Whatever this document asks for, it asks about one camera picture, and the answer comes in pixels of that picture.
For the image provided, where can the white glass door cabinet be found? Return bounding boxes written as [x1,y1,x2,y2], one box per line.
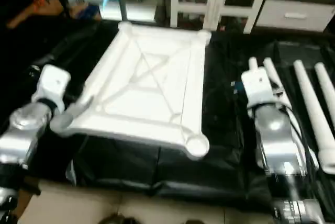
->
[170,0,274,34]

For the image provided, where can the black mat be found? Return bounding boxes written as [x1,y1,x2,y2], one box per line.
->
[0,19,335,204]

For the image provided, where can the light brown wooden shelf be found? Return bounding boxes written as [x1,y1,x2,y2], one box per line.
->
[7,0,64,29]

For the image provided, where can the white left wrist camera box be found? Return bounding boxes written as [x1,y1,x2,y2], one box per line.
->
[31,64,72,115]

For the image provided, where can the white drawer unit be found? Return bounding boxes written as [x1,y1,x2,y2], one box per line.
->
[255,0,335,32]

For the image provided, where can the white plastic table top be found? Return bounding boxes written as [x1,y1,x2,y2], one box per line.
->
[49,21,212,161]

